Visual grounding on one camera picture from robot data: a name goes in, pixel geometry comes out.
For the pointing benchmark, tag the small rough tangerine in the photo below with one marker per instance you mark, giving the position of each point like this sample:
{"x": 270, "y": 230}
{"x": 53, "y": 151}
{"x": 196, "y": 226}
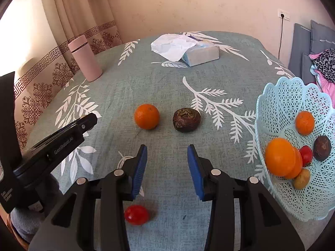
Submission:
{"x": 305, "y": 123}

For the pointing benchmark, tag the light blue lattice basket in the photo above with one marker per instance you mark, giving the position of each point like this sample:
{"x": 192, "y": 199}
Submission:
{"x": 277, "y": 109}

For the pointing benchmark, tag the pink thermos bottle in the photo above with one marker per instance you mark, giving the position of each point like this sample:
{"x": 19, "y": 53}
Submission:
{"x": 85, "y": 57}

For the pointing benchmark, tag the dark brown water chestnut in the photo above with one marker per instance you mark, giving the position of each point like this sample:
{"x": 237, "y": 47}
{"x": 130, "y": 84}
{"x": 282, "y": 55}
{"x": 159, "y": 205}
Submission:
{"x": 322, "y": 147}
{"x": 186, "y": 120}

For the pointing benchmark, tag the pink cloth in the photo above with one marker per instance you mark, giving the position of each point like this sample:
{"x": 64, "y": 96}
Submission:
{"x": 327, "y": 89}

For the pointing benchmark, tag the beige patterned curtain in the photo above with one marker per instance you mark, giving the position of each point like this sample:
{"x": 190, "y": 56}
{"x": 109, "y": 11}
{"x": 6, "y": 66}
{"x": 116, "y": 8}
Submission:
{"x": 65, "y": 18}

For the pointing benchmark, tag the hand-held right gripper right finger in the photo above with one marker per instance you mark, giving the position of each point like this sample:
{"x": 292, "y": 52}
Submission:
{"x": 195, "y": 172}

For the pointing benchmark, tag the large smooth orange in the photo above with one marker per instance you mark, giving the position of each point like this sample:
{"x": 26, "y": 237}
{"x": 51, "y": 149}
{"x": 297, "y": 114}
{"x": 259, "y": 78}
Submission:
{"x": 280, "y": 157}

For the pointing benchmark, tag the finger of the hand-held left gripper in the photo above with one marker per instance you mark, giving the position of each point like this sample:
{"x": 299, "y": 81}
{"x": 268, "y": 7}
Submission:
{"x": 83, "y": 125}

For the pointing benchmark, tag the red cherry tomato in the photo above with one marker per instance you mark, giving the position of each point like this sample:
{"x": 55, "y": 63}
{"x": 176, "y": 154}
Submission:
{"x": 306, "y": 155}
{"x": 136, "y": 215}

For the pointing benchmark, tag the leaf-print grey-green tablecloth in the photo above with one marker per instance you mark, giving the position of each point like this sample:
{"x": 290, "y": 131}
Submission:
{"x": 157, "y": 83}

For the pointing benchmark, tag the light blue tissue box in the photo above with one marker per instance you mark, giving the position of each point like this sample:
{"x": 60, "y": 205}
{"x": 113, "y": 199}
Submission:
{"x": 204, "y": 55}

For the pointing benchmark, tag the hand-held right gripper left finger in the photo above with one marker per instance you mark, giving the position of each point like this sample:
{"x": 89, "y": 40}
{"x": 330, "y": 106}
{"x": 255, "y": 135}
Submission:
{"x": 138, "y": 172}

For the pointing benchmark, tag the white wall outlet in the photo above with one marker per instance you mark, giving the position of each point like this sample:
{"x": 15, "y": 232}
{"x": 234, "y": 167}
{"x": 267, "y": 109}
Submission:
{"x": 284, "y": 15}

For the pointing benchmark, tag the grey cushion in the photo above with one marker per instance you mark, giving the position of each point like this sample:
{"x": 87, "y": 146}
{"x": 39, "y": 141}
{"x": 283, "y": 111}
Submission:
{"x": 307, "y": 69}
{"x": 298, "y": 44}
{"x": 323, "y": 34}

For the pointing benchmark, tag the leopard print cloth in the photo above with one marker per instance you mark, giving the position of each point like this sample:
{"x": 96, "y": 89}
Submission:
{"x": 327, "y": 64}

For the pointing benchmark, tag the large rough-skinned orange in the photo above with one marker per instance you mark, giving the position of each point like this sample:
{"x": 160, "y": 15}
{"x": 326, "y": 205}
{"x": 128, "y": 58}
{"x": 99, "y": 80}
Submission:
{"x": 146, "y": 116}

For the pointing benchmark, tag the brown round fruit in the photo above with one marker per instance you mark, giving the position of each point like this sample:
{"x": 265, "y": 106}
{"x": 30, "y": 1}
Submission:
{"x": 301, "y": 179}

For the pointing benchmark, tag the white tissue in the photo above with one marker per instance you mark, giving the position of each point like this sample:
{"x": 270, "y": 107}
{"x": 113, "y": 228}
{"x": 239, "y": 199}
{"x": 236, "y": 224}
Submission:
{"x": 170, "y": 45}

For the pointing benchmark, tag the person's left forearm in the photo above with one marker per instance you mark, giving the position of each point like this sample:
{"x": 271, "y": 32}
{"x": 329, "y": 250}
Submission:
{"x": 26, "y": 222}

